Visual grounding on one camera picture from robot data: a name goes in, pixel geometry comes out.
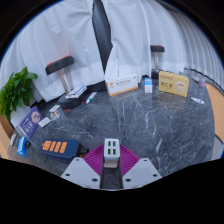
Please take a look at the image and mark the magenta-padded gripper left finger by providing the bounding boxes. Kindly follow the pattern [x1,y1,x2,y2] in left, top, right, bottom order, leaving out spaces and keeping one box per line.
[60,143,106,190]

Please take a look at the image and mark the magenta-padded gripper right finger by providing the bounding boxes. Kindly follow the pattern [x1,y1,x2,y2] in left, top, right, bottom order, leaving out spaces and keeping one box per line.
[118,143,163,191]

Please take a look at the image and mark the white charger with green ports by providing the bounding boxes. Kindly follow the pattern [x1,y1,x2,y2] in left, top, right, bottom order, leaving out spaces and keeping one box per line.
[103,138,121,169]

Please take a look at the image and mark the navy power strip orange sockets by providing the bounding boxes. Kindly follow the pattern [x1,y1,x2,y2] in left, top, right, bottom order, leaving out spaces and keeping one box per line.
[39,138,90,163]

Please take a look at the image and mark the white card packet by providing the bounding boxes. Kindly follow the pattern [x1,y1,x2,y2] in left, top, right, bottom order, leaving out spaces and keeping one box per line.
[37,116,52,129]
[48,104,62,113]

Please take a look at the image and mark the blister pack of pills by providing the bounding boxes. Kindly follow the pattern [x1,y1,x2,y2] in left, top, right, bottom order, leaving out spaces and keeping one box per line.
[49,110,61,121]

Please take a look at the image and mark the blue and white small box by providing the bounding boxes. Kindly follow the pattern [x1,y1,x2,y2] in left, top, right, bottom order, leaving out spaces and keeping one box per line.
[16,135,32,158]

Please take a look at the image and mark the purple cardboard box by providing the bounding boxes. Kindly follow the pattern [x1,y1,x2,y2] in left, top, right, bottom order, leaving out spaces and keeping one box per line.
[17,106,44,139]

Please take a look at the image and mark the flat white blue box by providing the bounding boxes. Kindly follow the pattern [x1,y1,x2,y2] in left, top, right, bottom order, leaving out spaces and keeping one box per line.
[65,84,88,99]

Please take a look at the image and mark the small white blue carton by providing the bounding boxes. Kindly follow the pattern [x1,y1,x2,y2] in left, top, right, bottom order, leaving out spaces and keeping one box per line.
[144,77,154,94]

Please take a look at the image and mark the white and orange box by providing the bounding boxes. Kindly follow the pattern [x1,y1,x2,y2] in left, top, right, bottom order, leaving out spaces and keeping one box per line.
[104,73,140,97]

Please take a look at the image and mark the small white sachet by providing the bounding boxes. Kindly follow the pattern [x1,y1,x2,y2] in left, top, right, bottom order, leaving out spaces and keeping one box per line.
[190,96,206,106]

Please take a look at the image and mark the yellow box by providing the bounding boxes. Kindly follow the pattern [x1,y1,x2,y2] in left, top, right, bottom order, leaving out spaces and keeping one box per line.
[157,70,190,98]

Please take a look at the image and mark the black round stool red trim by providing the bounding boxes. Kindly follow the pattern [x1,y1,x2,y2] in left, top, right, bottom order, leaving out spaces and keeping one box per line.
[149,44,166,80]
[44,55,88,111]

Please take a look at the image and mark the green leafy potted plant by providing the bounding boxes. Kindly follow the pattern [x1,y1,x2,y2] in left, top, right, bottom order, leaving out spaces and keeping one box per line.
[0,66,39,127]

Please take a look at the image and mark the small purple bottle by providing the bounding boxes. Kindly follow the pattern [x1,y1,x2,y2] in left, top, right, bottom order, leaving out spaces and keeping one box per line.
[198,77,206,90]

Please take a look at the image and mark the white curtain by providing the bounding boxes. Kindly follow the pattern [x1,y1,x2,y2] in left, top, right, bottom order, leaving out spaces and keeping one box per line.
[99,0,188,83]
[0,0,105,103]

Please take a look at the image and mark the white vertical blinds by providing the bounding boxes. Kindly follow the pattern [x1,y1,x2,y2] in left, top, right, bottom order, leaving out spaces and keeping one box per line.
[171,8,224,91]

